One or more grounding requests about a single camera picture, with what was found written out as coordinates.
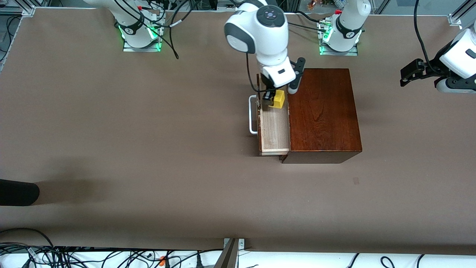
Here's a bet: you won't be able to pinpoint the wooden drawer with white handle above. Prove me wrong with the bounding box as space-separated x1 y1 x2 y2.
248 73 291 156

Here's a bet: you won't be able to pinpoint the long black table cable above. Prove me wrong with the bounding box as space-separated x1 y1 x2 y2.
287 22 328 34

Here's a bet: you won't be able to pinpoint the short black table cable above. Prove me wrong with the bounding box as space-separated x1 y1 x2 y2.
296 10 321 23

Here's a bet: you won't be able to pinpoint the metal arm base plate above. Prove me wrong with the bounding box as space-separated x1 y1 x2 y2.
319 22 358 56
123 15 163 52

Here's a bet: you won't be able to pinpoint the aluminium corner profile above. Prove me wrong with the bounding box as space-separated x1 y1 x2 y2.
448 0 476 26
0 0 36 16

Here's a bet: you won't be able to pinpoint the tangled black cables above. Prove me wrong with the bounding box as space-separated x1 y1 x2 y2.
0 228 223 268

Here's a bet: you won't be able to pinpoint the yellow cube block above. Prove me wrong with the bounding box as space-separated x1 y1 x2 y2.
268 90 286 109

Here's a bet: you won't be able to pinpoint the black rounded object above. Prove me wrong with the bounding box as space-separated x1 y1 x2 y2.
0 179 40 206

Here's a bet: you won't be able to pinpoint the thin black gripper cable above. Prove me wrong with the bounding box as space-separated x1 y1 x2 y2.
245 52 261 93

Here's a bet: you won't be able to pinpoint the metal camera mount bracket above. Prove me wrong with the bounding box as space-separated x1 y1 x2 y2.
214 238 246 268

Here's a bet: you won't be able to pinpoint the dark brown wooden cabinet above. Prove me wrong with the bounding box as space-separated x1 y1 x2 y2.
279 68 363 164

